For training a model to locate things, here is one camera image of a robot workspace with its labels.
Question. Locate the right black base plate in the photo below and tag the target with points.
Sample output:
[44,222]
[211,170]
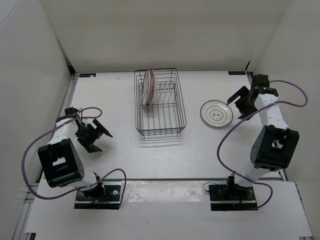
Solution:
[221,200]

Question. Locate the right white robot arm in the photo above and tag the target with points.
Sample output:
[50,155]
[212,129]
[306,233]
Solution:
[275,145]

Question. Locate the left table label sticker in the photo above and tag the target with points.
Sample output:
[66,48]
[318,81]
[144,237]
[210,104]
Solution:
[87,75]

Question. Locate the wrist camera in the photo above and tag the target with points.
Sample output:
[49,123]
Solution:
[71,114]
[260,80]

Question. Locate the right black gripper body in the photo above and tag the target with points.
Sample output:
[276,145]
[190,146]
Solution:
[243,104]

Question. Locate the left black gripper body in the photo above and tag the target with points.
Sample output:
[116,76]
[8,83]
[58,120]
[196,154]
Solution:
[88,134]

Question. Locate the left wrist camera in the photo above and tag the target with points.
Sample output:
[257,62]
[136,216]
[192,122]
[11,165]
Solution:
[71,114]

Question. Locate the table label sticker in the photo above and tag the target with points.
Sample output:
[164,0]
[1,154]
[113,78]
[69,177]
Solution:
[236,73]
[87,75]

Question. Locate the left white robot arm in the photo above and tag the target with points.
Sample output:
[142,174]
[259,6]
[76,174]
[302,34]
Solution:
[61,162]

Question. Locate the outer pink patterned plate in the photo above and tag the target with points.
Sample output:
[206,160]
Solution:
[146,88]

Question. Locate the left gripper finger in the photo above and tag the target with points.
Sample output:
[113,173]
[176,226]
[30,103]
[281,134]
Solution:
[91,148]
[100,129]

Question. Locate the metal wire dish rack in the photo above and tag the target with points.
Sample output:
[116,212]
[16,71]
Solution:
[166,114]

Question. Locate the inner pink patterned plate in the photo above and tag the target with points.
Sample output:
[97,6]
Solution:
[153,81]

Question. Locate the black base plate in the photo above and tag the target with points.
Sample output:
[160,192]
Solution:
[108,199]
[221,200]

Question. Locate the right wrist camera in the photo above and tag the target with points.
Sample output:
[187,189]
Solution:
[260,80]

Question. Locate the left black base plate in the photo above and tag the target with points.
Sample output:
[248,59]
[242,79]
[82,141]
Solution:
[108,199]

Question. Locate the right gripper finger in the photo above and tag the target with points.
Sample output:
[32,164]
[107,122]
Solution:
[242,93]
[246,114]

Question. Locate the right table label sticker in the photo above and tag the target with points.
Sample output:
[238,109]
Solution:
[236,73]

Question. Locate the pink patterned plate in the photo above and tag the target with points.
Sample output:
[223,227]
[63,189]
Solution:
[153,81]
[146,88]

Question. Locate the white plate with dark rim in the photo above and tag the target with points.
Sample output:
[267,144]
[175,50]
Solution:
[216,114]

